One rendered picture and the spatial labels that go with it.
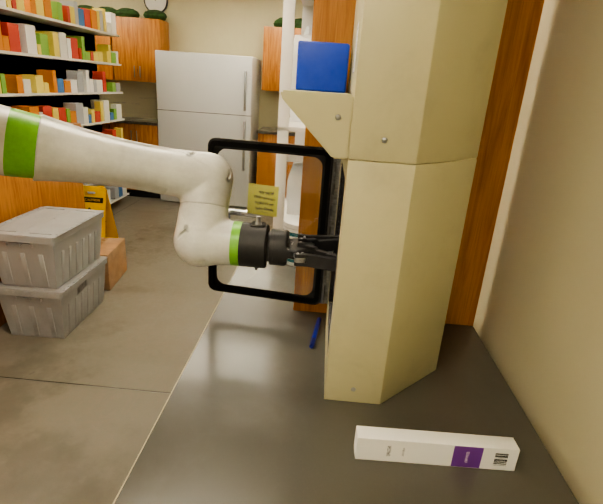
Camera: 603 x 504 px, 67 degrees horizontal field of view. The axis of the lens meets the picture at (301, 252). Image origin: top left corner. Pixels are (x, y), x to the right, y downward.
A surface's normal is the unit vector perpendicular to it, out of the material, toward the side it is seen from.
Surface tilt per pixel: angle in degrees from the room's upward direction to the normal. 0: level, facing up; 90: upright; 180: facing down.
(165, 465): 0
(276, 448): 0
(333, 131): 90
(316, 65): 90
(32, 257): 96
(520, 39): 90
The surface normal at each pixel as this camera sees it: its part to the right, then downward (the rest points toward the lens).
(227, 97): -0.06, 0.33
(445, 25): 0.66, 0.29
